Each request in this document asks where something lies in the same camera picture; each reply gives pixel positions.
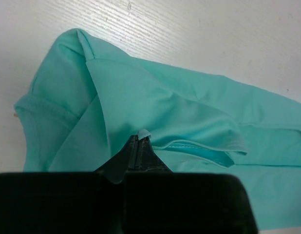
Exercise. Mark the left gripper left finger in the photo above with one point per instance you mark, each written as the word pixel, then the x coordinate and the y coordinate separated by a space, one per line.
pixel 66 203

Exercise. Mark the teal t-shirt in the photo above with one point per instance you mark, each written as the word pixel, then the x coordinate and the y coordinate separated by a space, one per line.
pixel 88 96

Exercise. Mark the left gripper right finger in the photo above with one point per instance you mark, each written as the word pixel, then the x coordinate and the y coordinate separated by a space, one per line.
pixel 159 201

